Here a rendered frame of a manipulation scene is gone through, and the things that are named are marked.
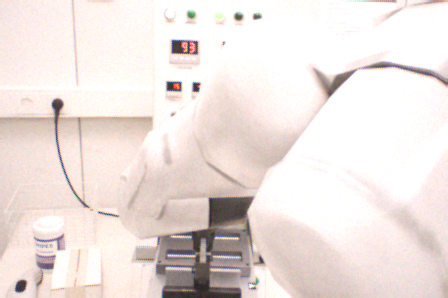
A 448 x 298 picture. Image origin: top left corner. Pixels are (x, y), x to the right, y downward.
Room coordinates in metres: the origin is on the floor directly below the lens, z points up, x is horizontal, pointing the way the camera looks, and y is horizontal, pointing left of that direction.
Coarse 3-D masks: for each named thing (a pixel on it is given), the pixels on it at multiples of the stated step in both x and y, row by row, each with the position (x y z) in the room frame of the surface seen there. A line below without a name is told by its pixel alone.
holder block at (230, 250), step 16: (176, 240) 0.96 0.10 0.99; (192, 240) 0.99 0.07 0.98; (224, 240) 1.00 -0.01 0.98; (240, 240) 0.99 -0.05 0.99; (160, 256) 0.89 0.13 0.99; (176, 256) 0.92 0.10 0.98; (192, 256) 0.92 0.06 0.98; (224, 256) 0.92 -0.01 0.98; (240, 256) 0.92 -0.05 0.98; (160, 272) 0.86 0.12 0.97; (240, 272) 0.86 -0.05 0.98
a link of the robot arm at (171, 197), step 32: (160, 128) 0.42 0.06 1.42; (192, 128) 0.37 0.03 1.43; (160, 160) 0.40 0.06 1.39; (192, 160) 0.37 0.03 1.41; (128, 192) 0.50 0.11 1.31; (160, 192) 0.41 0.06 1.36; (192, 192) 0.39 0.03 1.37; (224, 192) 0.37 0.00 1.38; (256, 192) 0.36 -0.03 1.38; (128, 224) 0.52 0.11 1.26; (160, 224) 0.52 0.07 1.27; (192, 224) 0.53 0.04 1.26
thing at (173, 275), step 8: (160, 240) 1.00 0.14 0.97; (248, 240) 1.02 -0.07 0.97; (152, 272) 0.86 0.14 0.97; (168, 272) 0.82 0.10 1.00; (176, 272) 0.82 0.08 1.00; (184, 272) 0.82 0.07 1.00; (216, 272) 0.82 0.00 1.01; (224, 272) 0.82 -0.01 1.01; (232, 272) 0.82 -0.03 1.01; (152, 280) 0.84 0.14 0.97; (160, 280) 0.84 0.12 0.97; (168, 280) 0.82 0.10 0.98; (176, 280) 0.82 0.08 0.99; (184, 280) 0.82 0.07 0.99; (192, 280) 0.82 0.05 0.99; (216, 280) 0.82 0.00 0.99; (224, 280) 0.82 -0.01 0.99; (232, 280) 0.82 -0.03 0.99; (240, 280) 0.85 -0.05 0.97; (248, 280) 0.85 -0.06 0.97; (152, 288) 0.81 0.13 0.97; (160, 288) 0.81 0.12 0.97; (248, 288) 0.82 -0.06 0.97; (256, 288) 0.82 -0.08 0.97; (152, 296) 0.78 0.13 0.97; (160, 296) 0.78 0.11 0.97; (248, 296) 0.80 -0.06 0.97; (256, 296) 0.80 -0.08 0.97
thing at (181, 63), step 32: (160, 0) 1.30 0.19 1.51; (192, 0) 1.30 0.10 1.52; (224, 0) 1.30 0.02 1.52; (256, 0) 1.30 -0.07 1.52; (160, 32) 1.30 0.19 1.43; (192, 32) 1.30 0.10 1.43; (224, 32) 1.30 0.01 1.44; (160, 64) 1.30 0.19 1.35; (192, 64) 1.30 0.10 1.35; (160, 96) 1.30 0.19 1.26; (192, 96) 1.30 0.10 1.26
